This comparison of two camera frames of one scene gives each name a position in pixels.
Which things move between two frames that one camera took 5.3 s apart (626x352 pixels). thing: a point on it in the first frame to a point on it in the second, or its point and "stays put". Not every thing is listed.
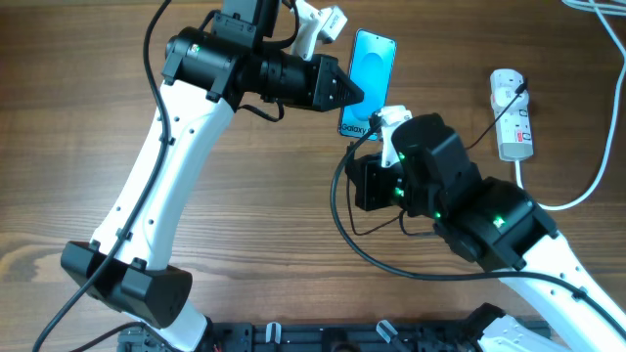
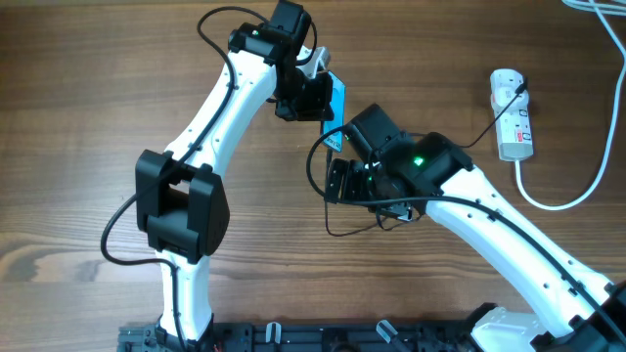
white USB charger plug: [503, 95] stays put
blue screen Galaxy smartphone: [373, 68] to [337, 106]
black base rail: [319, 335] stays put
